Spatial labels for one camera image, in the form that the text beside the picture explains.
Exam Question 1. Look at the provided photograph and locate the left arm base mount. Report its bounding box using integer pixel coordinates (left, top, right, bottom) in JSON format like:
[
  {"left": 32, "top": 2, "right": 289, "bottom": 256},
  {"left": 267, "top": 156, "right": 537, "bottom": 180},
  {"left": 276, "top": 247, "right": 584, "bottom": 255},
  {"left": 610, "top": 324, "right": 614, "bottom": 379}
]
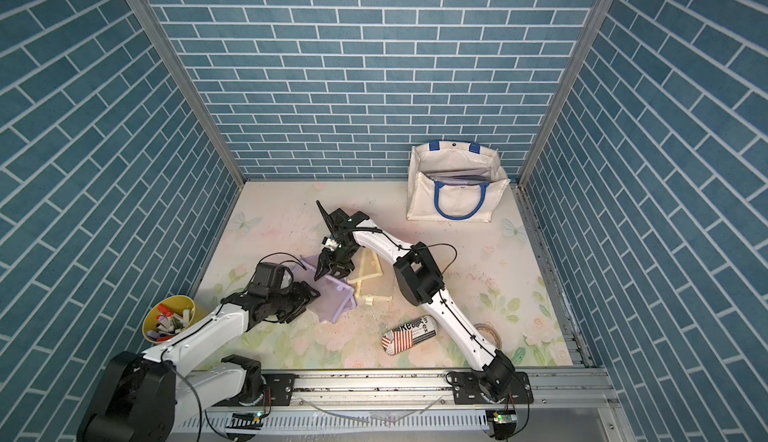
[{"left": 215, "top": 373, "right": 297, "bottom": 408}]

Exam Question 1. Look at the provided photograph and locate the purple mesh pouch lower left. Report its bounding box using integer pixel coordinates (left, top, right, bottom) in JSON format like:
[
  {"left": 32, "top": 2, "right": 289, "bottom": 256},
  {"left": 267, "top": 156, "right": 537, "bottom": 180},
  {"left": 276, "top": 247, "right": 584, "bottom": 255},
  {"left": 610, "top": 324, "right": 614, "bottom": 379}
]
[{"left": 300, "top": 255, "right": 357, "bottom": 323}]

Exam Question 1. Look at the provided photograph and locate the cream yellow pouch bottom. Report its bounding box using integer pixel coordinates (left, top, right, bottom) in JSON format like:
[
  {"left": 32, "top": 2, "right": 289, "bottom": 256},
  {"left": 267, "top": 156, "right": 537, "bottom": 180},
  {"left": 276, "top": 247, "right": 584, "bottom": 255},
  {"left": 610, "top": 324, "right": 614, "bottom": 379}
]
[{"left": 351, "top": 266, "right": 395, "bottom": 306}]

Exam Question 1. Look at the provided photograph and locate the white canvas tote bag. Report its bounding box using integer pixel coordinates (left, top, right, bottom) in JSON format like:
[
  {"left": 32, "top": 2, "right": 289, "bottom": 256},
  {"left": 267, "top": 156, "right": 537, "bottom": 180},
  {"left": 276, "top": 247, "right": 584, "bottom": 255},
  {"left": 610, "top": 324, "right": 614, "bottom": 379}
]
[{"left": 406, "top": 140, "right": 511, "bottom": 223}]

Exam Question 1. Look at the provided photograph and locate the crushed striped drink can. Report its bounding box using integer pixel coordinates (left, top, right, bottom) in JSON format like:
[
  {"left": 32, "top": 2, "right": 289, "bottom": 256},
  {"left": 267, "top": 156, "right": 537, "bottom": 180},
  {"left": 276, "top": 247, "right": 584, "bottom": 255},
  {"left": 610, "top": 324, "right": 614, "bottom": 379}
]
[{"left": 381, "top": 315, "right": 437, "bottom": 356}]

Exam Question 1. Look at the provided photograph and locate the yellow bowl with items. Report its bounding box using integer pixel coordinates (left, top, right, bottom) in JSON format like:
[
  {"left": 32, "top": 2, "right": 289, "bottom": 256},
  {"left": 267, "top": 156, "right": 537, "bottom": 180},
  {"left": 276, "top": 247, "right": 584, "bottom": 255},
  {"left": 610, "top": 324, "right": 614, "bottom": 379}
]
[{"left": 141, "top": 295, "right": 207, "bottom": 344}]

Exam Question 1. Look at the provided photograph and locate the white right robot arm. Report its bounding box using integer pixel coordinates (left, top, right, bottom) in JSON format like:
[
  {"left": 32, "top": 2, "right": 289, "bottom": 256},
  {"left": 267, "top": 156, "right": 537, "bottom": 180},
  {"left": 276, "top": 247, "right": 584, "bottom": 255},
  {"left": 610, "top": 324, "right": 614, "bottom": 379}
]
[{"left": 314, "top": 204, "right": 517, "bottom": 402}]

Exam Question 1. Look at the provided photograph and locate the brown tape roll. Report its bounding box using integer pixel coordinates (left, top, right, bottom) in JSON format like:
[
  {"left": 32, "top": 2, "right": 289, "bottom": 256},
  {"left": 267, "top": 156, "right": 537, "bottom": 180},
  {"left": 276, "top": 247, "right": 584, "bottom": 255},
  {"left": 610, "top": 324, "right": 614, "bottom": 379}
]
[{"left": 475, "top": 323, "right": 502, "bottom": 349}]

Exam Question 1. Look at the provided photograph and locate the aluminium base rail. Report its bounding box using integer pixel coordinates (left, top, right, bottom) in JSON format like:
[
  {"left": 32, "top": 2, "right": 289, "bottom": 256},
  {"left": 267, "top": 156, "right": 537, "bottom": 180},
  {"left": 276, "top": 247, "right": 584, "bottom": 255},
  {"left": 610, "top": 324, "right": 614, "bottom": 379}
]
[{"left": 167, "top": 368, "right": 633, "bottom": 441}]

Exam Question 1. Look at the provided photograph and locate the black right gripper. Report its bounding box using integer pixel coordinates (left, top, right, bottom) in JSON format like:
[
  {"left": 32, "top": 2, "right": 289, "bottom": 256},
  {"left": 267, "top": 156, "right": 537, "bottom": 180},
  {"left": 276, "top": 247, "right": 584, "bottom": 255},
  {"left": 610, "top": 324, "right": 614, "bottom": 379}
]
[{"left": 315, "top": 243, "right": 361, "bottom": 285}]

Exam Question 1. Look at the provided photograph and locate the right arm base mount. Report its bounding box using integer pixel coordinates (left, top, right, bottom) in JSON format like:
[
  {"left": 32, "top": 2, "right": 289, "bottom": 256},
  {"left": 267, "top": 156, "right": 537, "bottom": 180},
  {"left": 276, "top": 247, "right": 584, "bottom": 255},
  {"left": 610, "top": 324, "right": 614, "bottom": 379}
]
[{"left": 444, "top": 370, "right": 534, "bottom": 406}]

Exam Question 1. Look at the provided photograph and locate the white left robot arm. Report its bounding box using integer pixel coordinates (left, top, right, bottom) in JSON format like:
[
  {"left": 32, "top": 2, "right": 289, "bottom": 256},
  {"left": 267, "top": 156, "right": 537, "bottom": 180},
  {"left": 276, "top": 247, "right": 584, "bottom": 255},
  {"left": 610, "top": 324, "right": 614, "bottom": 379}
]
[{"left": 76, "top": 262, "right": 320, "bottom": 441}]

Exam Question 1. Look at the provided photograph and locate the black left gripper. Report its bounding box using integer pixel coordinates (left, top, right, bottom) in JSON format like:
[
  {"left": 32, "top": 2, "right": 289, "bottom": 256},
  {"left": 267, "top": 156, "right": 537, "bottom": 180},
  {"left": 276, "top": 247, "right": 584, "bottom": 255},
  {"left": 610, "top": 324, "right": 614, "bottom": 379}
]
[{"left": 267, "top": 280, "right": 322, "bottom": 322}]

